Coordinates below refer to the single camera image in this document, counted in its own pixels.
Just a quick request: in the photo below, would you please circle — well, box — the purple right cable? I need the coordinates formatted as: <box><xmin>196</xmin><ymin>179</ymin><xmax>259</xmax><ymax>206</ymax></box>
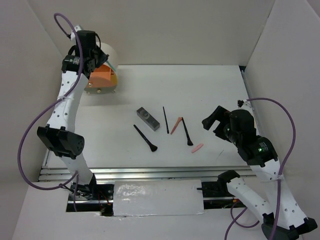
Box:
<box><xmin>223</xmin><ymin>97</ymin><xmax>297</xmax><ymax>240</ymax></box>

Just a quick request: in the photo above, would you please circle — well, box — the grey bottom drawer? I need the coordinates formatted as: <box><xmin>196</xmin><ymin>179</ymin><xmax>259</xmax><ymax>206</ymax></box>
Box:
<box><xmin>84</xmin><ymin>80</ymin><xmax>117</xmax><ymax>95</ymax></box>

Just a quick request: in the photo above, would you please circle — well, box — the white foam board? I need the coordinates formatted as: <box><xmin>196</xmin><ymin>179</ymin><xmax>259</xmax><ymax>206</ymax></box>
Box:
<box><xmin>113</xmin><ymin>179</ymin><xmax>205</xmax><ymax>217</ymax></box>

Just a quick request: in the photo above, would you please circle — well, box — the beige round drawer organizer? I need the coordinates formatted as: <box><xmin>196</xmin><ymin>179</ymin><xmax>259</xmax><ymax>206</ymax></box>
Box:
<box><xmin>83</xmin><ymin>42</ymin><xmax>119</xmax><ymax>96</ymax></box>

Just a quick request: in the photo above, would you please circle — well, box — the pink makeup brush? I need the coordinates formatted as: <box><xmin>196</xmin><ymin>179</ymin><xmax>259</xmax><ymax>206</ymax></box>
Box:
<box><xmin>170</xmin><ymin>117</ymin><xmax>182</xmax><ymax>135</ymax></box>

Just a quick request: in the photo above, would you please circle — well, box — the purple cable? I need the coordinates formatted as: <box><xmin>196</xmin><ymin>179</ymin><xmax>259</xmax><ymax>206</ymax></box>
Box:
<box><xmin>223</xmin><ymin>97</ymin><xmax>297</xmax><ymax>240</ymax></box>
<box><xmin>18</xmin><ymin>12</ymin><xmax>87</xmax><ymax>213</ymax></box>

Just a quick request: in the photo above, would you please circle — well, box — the grey cosmetic box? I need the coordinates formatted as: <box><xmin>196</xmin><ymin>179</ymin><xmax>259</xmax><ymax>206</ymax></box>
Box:
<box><xmin>136</xmin><ymin>107</ymin><xmax>160</xmax><ymax>131</ymax></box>

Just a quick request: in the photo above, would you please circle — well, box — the teal spatula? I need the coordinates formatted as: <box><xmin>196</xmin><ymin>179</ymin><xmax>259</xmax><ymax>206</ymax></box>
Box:
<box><xmin>106</xmin><ymin>60</ymin><xmax>117</xmax><ymax>73</ymax></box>

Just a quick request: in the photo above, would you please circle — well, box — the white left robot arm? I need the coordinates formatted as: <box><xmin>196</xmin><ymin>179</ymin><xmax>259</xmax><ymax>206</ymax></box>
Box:
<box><xmin>37</xmin><ymin>30</ymin><xmax>109</xmax><ymax>200</ymax></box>

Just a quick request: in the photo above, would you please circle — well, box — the thin black eyeliner brush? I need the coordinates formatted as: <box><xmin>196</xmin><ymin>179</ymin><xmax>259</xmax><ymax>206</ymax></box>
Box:
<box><xmin>162</xmin><ymin>106</ymin><xmax>170</xmax><ymax>134</ymax></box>

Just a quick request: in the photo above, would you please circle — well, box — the peach top drawer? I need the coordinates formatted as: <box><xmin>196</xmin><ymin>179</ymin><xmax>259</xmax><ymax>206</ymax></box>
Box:
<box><xmin>88</xmin><ymin>64</ymin><xmax>115</xmax><ymax>88</ymax></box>

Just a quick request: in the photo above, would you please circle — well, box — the black fan brush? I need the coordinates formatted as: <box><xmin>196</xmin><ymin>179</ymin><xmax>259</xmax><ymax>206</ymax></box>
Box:
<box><xmin>181</xmin><ymin>117</ymin><xmax>194</xmax><ymax>146</ymax></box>
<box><xmin>133</xmin><ymin>124</ymin><xmax>158</xmax><ymax>152</ymax></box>

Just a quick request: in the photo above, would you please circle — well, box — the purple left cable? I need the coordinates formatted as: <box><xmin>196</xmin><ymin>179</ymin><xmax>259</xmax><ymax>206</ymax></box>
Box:
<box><xmin>18</xmin><ymin>12</ymin><xmax>87</xmax><ymax>213</ymax></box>

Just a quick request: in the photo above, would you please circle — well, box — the pink hair clip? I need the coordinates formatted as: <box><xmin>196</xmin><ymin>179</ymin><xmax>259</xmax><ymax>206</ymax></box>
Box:
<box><xmin>191</xmin><ymin>143</ymin><xmax>204</xmax><ymax>153</ymax></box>

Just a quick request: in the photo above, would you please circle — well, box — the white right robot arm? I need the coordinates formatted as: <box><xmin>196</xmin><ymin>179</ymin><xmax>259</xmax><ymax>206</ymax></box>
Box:
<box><xmin>202</xmin><ymin>106</ymin><xmax>318</xmax><ymax>240</ymax></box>

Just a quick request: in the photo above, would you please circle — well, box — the aluminium rail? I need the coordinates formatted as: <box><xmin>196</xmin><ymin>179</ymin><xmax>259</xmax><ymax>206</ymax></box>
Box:
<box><xmin>38</xmin><ymin>166</ymin><xmax>256</xmax><ymax>181</ymax></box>

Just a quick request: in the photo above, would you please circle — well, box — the yellow drawer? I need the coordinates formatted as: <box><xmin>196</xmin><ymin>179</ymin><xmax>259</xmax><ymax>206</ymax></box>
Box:
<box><xmin>109</xmin><ymin>68</ymin><xmax>118</xmax><ymax>86</ymax></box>

